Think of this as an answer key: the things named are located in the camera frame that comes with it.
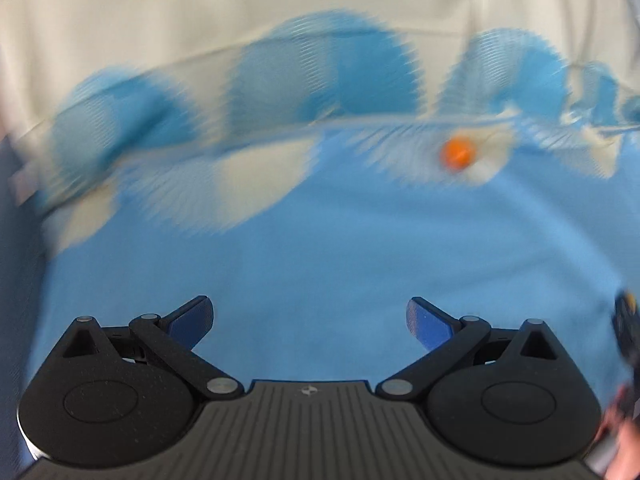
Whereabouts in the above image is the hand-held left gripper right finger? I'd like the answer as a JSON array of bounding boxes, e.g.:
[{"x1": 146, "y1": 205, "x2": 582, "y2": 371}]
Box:
[{"x1": 376, "y1": 296, "x2": 559, "y2": 401}]

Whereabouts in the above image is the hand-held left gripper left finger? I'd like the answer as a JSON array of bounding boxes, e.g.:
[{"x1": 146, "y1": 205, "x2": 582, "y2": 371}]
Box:
[{"x1": 62, "y1": 296, "x2": 245, "y2": 402}]

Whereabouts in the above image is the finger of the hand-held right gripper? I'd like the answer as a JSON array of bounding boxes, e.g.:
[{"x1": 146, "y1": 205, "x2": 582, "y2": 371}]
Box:
[{"x1": 613, "y1": 290, "x2": 640, "y2": 363}]

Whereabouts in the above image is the orange cherry tomato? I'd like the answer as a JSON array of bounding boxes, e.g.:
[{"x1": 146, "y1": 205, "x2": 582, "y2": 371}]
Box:
[{"x1": 440, "y1": 135, "x2": 476, "y2": 171}]

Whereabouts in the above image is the person's right hand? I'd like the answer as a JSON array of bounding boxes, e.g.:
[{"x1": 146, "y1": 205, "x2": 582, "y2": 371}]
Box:
[{"x1": 599, "y1": 395, "x2": 640, "y2": 480}]

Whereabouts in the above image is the blue fan-print bedsheet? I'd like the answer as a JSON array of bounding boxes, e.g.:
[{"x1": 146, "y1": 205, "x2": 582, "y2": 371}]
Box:
[{"x1": 0, "y1": 0, "x2": 640, "y2": 461}]

